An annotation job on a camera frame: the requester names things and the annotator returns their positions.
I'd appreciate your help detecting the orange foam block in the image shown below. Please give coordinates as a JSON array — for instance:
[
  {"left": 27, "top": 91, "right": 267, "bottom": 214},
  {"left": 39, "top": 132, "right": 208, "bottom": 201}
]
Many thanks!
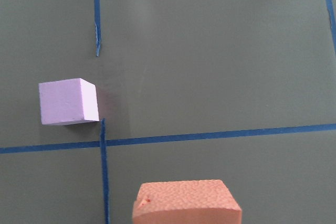
[{"left": 132, "top": 179, "right": 242, "bottom": 223}]

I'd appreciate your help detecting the pink foam block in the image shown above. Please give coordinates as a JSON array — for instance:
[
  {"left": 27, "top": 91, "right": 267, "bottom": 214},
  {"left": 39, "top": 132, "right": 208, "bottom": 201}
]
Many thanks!
[{"left": 38, "top": 78, "right": 99, "bottom": 125}]

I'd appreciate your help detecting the brown paper table cover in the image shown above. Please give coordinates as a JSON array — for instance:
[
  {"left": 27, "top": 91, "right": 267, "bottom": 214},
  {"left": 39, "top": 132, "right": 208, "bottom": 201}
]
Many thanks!
[{"left": 1, "top": 0, "right": 335, "bottom": 223}]

